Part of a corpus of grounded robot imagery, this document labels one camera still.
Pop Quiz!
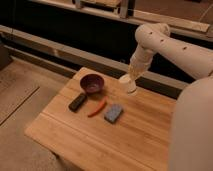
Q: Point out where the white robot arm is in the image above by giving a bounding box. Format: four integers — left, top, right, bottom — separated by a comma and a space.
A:
128, 23, 213, 171

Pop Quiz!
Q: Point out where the red chili pepper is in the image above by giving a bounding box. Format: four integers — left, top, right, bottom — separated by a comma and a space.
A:
88, 100, 107, 117

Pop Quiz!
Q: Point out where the black rectangular block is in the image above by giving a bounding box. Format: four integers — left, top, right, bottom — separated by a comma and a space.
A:
68, 93, 87, 112

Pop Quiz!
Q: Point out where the grey metal rail frame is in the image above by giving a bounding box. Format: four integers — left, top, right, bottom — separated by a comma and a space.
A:
0, 25, 187, 98

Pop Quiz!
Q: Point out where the dark maroon bowl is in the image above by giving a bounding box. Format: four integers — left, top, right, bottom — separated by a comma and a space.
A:
80, 74, 104, 94

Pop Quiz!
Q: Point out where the blue sponge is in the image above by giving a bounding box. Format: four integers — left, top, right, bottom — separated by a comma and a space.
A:
104, 104, 123, 123

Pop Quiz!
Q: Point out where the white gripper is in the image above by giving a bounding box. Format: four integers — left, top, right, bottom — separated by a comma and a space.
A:
128, 54, 152, 81

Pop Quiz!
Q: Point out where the white ceramic cup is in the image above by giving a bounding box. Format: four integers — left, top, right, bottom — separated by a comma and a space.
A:
119, 74, 137, 94

